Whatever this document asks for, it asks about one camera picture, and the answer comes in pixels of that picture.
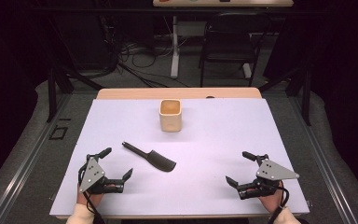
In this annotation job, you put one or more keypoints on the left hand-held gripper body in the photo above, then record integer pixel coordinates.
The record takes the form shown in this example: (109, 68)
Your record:
(90, 175)

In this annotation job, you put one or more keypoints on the black horizontal bar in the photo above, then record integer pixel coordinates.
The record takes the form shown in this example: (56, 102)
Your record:
(105, 10)

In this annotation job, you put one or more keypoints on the grey box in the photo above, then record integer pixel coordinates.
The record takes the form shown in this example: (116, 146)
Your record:
(191, 29)

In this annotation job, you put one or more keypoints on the beige square cup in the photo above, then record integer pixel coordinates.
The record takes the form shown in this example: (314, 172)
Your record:
(170, 122)

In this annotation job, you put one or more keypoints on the white table mat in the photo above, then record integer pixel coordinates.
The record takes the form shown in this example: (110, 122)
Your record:
(205, 146)

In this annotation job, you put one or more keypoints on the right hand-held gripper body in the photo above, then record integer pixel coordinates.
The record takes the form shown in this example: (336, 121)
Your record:
(273, 171)

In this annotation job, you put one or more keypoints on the person's right hand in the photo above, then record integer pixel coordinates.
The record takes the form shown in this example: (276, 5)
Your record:
(273, 202)

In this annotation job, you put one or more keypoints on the person's left hand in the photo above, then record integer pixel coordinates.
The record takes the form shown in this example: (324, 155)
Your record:
(88, 199)

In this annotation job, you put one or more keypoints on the black metal stand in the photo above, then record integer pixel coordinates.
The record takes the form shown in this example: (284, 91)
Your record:
(306, 96)
(52, 93)

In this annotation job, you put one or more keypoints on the black folding chair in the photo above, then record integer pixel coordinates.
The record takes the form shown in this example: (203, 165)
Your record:
(230, 43)

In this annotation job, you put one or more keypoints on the wooden desk with white legs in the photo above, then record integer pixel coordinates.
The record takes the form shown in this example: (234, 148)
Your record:
(223, 3)

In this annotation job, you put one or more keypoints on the wooden table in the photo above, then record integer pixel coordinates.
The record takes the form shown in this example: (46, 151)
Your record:
(155, 93)

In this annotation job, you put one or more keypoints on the aluminium floor rail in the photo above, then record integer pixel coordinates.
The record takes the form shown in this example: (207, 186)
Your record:
(320, 155)
(28, 161)

